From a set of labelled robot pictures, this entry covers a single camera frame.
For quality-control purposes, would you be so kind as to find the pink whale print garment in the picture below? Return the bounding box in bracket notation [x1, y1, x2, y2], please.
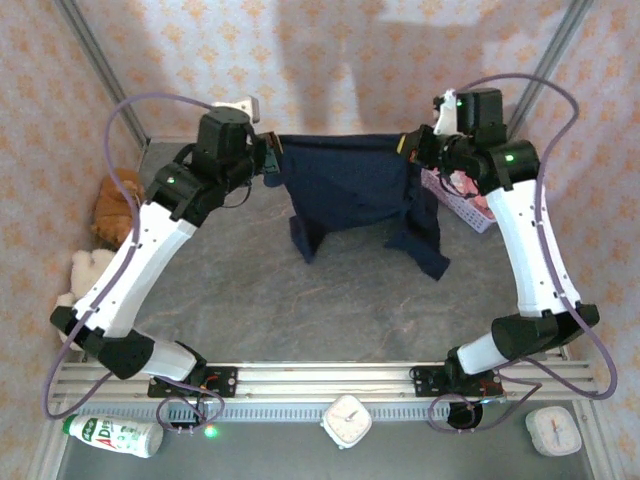
[438, 169, 496, 211]

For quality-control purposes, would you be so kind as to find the navy blue garment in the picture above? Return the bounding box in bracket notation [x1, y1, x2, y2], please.
[264, 132, 451, 281]

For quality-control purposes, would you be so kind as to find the lilac plastic basket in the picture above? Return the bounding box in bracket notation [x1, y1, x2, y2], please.
[419, 167, 497, 234]

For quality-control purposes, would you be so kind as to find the brown plush toy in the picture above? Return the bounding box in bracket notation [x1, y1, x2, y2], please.
[89, 168, 146, 249]

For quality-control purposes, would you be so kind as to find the white plush toy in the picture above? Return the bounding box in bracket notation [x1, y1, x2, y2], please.
[54, 248, 119, 351]

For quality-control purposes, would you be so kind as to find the white square clock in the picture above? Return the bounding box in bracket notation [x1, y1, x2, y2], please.
[524, 406, 584, 457]
[320, 394, 372, 450]

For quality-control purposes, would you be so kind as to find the white drink bottle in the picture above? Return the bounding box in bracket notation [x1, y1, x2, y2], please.
[62, 413, 165, 459]

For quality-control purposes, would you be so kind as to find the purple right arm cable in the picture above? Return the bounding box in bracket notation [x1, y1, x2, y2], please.
[427, 73, 619, 435]

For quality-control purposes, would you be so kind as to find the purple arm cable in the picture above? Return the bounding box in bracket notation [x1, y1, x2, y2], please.
[43, 92, 226, 436]
[427, 73, 619, 435]

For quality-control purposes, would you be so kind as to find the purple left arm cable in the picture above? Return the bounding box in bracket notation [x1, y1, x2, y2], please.
[43, 92, 226, 436]

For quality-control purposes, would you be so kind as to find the aluminium frame post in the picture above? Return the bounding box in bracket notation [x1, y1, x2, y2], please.
[54, 0, 151, 149]
[507, 0, 594, 136]

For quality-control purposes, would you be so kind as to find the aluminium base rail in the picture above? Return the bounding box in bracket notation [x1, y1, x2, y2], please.
[52, 360, 599, 404]

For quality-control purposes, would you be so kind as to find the grey slotted cable duct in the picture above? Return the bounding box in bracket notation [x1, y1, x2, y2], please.
[164, 404, 451, 422]

